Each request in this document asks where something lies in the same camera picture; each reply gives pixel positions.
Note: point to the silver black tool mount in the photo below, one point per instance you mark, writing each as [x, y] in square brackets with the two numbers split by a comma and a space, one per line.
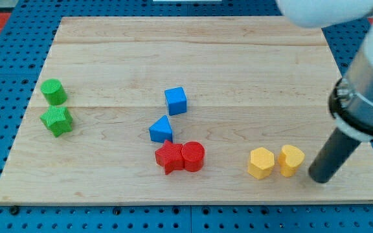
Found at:
[351, 101]

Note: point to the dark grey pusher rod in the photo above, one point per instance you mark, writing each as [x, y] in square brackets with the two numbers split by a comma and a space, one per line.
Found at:
[332, 156]

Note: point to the blue triangle block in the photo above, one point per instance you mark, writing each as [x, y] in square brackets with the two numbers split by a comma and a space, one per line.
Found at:
[161, 130]

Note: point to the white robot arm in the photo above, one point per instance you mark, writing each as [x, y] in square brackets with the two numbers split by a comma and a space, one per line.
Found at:
[319, 14]

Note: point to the yellow heart block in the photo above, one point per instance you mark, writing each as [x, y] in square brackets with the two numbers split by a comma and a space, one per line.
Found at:
[290, 159]

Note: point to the yellow hexagon block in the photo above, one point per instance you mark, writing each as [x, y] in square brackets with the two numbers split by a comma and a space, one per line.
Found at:
[260, 163]

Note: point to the red cylinder block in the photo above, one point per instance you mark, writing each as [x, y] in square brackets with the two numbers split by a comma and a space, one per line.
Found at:
[193, 155]

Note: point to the red star block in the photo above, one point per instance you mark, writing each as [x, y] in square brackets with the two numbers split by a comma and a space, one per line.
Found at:
[169, 156]

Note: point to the blue cube block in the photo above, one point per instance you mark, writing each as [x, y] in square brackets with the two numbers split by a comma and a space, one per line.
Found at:
[176, 100]

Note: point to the light wooden board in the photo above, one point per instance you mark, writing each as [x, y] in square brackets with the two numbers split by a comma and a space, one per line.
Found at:
[250, 82]

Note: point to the green star block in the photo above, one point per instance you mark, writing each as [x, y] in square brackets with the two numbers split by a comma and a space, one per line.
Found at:
[58, 120]

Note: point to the green cylinder block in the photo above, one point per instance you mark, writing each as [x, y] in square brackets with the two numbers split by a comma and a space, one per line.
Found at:
[53, 91]

